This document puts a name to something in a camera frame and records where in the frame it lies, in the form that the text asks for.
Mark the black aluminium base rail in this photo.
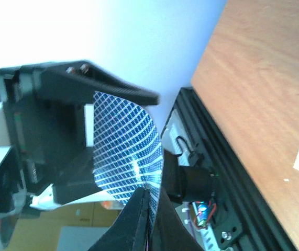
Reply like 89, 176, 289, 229
162, 87, 295, 250

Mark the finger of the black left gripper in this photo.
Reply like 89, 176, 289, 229
34, 60, 159, 106

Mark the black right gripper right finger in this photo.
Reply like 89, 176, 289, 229
149, 188, 202, 251

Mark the light blue cable duct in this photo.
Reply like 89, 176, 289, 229
162, 109, 220, 250

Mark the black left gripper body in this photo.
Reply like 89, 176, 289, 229
0, 65, 94, 248

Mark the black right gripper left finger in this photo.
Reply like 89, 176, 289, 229
89, 188, 149, 251

